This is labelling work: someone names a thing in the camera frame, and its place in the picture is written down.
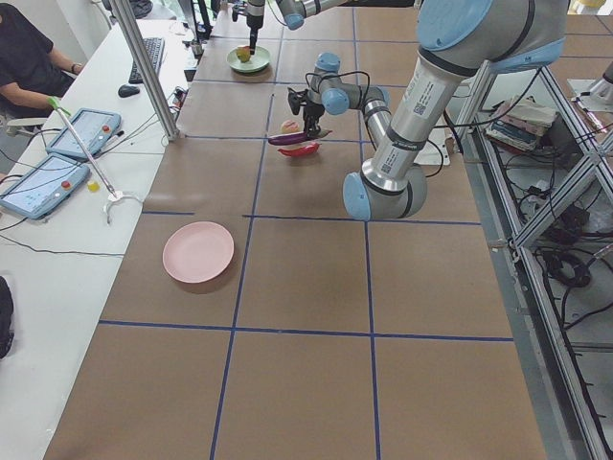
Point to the aluminium frame post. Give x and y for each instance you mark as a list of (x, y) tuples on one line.
[(133, 37)]

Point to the purple eggplant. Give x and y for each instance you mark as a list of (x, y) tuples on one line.
[(293, 139)]

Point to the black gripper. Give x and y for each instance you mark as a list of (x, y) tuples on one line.
[(313, 109), (253, 23)]

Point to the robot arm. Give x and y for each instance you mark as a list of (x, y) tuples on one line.
[(294, 14), (456, 38)]

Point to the far teach pendant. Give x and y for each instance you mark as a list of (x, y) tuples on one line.
[(94, 127)]

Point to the teach pendant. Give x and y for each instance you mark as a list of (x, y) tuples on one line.
[(37, 193), (94, 127)]

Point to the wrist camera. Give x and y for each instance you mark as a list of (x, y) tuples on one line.
[(297, 100)]

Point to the black computer mouse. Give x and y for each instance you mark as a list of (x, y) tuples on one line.
[(128, 90)]

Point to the aluminium table frame rail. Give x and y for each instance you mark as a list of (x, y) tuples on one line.
[(548, 214)]

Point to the metal grabber stick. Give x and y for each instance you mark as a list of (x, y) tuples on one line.
[(114, 195)]

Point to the red apple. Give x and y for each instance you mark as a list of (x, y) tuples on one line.
[(242, 54)]

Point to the seated person in black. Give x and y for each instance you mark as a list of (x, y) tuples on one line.
[(33, 69)]

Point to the stack of books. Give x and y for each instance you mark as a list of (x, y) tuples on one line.
[(520, 123)]

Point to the pink plate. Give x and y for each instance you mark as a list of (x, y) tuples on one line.
[(198, 252)]

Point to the near teach pendant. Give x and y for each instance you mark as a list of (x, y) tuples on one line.
[(37, 193)]

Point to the red chili pepper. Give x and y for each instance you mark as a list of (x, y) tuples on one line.
[(301, 151)]

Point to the green plate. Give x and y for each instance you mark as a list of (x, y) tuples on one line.
[(259, 61)]

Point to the pale peach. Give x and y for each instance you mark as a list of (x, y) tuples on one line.
[(290, 127)]

